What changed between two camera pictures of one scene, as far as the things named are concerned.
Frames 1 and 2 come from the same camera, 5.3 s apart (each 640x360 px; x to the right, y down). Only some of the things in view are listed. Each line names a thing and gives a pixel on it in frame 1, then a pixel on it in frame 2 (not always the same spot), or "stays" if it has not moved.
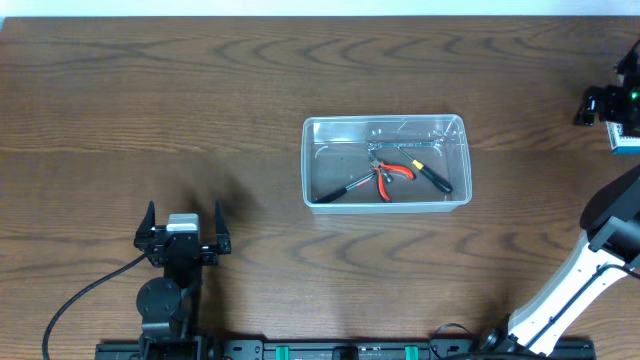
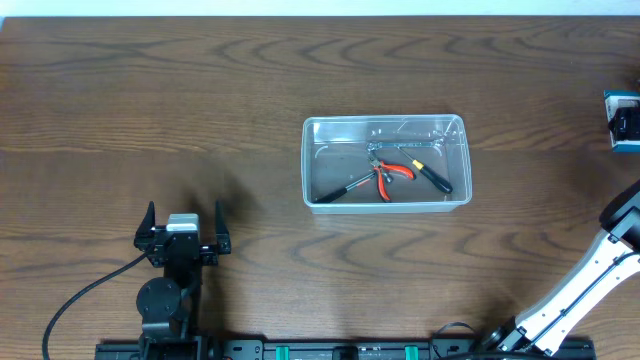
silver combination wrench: x=372 y=146 stays
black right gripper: x=590 y=105 to x=623 y=125
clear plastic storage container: x=385 y=164 stays
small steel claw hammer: x=356 y=183 stays
